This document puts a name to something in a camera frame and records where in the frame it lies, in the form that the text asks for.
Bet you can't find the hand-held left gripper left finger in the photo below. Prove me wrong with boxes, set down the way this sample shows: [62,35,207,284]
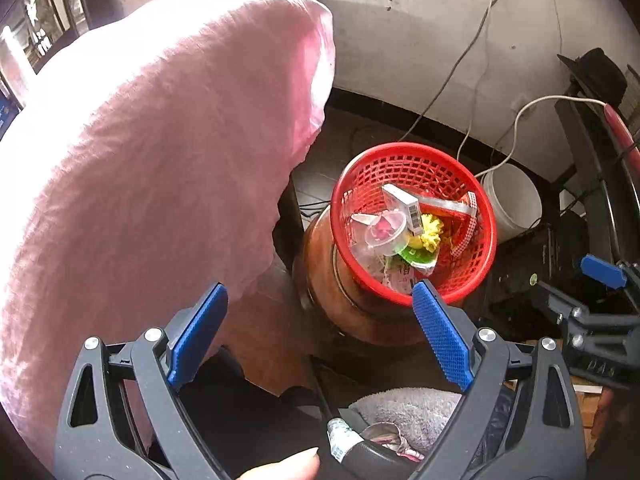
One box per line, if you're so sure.
[55,282,231,480]

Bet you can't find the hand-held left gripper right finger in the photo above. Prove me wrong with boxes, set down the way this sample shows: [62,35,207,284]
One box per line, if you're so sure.
[410,280,587,480]

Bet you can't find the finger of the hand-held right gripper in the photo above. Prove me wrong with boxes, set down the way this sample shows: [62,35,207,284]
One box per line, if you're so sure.
[580,255,640,306]
[536,280,640,336]

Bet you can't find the white paper packet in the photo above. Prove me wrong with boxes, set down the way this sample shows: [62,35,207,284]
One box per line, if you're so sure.
[384,255,418,293]

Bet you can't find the green wrapper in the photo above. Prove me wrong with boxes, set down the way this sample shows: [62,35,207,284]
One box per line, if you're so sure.
[397,245,438,273]

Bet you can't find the yellow wrapper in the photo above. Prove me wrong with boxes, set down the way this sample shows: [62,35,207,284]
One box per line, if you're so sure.
[417,212,446,253]

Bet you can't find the clear plastic cup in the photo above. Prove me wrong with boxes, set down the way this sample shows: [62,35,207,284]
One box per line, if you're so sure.
[350,212,408,256]

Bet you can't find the red clear plastic packaging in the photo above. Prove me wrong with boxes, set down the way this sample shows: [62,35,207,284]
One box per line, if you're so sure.
[420,191,481,256]

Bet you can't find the small white box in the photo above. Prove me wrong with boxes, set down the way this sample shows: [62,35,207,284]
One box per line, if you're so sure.
[382,184,422,233]

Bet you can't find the red plastic mesh basket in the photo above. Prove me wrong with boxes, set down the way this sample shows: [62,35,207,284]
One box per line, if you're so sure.
[330,142,498,307]

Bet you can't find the person's right hand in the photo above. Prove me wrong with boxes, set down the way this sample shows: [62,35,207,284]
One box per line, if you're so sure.
[591,389,621,453]

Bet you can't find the person's left hand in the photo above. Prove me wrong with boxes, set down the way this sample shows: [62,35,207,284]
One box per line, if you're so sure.
[235,447,321,480]

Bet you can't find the grey fuzzy cloth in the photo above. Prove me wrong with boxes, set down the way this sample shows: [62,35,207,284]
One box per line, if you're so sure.
[347,386,463,456]

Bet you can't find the person's dark trousers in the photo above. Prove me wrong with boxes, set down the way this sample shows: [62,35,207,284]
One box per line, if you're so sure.
[150,345,331,480]

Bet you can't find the brown round stool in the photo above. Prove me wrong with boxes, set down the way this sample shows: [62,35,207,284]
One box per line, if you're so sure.
[294,212,431,347]

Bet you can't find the black exercise machine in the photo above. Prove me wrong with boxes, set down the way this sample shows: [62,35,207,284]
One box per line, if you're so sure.
[487,95,640,341]

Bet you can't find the white plastic bucket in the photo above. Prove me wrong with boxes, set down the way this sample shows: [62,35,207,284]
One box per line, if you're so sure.
[481,162,543,243]

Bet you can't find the red rod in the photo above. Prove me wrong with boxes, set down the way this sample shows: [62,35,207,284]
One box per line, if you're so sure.
[604,104,640,153]

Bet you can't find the pink floral tablecloth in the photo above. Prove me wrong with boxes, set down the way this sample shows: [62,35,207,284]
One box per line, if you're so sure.
[0,0,335,466]

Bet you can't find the black hat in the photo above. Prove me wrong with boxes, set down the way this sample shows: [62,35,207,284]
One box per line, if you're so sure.
[557,47,628,106]

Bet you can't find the white cable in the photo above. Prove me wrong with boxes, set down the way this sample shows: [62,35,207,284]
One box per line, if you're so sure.
[475,95,608,178]

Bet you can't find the thin grey cable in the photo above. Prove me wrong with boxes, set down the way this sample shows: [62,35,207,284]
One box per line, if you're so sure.
[395,0,521,143]

